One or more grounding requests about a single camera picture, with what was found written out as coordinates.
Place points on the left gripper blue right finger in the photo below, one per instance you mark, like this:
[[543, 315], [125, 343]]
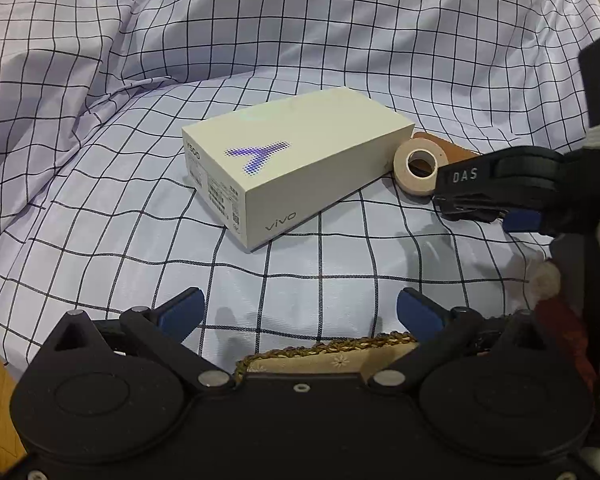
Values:
[[442, 336]]

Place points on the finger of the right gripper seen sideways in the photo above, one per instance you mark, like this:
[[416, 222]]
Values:
[[505, 185]]

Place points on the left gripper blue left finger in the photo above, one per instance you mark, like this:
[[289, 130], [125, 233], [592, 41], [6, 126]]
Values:
[[159, 334]]

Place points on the brown leather wallet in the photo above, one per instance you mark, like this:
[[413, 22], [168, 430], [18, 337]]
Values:
[[453, 152]]

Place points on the woven basket with liner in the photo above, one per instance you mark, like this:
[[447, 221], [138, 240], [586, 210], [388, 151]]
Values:
[[365, 356]]

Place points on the beige tape roll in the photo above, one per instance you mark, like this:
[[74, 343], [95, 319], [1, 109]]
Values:
[[416, 165]]

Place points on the white vivo phone box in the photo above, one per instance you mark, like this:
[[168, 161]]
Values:
[[266, 168]]

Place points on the lavender checked cloth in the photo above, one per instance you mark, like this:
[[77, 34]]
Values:
[[97, 213]]

